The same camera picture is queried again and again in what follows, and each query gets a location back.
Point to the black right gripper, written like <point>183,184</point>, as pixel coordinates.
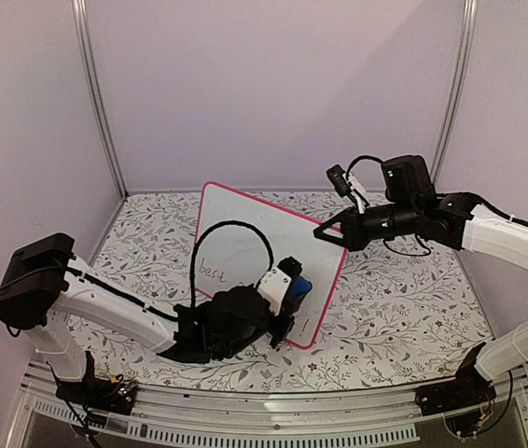
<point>352,239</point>

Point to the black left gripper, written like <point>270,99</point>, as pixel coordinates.
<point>281,331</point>

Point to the pink framed whiteboard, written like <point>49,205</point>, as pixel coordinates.
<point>234,255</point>

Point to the blue whiteboard eraser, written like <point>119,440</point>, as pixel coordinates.
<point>300,287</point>

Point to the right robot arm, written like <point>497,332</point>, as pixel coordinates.
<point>500,236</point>

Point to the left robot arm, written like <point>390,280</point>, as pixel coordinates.
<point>45,281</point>

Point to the floral table mat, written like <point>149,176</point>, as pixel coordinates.
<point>395,317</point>

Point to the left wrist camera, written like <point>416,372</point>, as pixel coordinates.
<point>275,282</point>

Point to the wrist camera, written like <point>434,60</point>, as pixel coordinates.
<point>275,282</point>
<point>347,186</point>

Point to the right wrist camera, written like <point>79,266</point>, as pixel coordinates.
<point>347,186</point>

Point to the front aluminium rail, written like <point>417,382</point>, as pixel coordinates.
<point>378,417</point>

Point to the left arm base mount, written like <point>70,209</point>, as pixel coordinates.
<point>111,396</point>

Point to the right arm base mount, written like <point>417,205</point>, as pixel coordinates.
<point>466,407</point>

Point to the right aluminium frame post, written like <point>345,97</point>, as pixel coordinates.
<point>461,63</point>

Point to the aluminium frame post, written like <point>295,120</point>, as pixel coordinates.
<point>90,69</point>
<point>461,63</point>

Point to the left aluminium frame post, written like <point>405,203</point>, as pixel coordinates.
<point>90,69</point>

